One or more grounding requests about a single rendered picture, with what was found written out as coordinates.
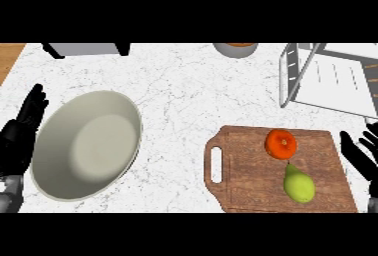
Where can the grey cup with brown top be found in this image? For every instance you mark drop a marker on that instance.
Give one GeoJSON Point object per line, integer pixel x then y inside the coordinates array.
{"type": "Point", "coordinates": [237, 50]}

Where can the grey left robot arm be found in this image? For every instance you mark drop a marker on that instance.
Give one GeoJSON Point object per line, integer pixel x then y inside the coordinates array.
{"type": "Point", "coordinates": [11, 194]}

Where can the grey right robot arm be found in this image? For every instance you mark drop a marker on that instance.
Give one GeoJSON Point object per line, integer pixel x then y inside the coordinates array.
{"type": "Point", "coordinates": [374, 204]}

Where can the green pear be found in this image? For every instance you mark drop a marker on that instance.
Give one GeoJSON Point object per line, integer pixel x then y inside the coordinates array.
{"type": "Point", "coordinates": [299, 185]}

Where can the brown wooden cutting board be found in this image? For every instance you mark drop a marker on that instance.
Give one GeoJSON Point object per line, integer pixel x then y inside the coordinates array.
{"type": "Point", "coordinates": [275, 173]}

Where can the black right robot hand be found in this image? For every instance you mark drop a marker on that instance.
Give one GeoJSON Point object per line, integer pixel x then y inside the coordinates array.
{"type": "Point", "coordinates": [364, 156]}

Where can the grey appliance with black legs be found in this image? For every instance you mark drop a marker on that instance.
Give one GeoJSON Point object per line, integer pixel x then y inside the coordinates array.
{"type": "Point", "coordinates": [84, 49]}

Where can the large white bowl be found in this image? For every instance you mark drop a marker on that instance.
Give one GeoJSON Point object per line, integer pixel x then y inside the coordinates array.
{"type": "Point", "coordinates": [86, 145]}

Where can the orange squash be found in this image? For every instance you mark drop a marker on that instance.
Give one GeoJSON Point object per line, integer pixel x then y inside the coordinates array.
{"type": "Point", "coordinates": [281, 144]}

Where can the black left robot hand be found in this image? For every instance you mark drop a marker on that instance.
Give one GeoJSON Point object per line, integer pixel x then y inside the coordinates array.
{"type": "Point", "coordinates": [19, 133]}

